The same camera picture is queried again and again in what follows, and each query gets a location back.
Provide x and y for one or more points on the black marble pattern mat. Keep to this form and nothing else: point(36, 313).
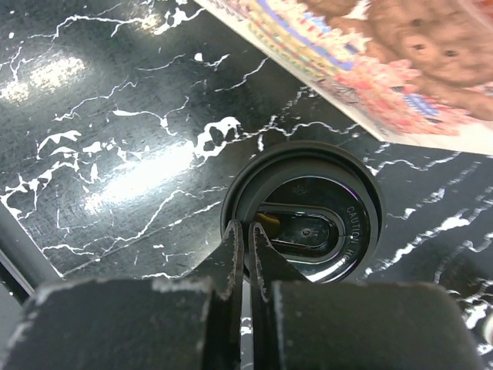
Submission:
point(123, 124)

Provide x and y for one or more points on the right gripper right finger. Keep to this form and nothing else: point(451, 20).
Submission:
point(298, 324)

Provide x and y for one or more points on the single black cup lid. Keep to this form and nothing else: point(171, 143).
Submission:
point(321, 208)

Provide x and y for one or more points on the printed kraft paper bag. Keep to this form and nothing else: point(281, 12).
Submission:
point(410, 72)

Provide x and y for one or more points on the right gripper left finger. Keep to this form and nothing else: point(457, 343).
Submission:
point(154, 323)

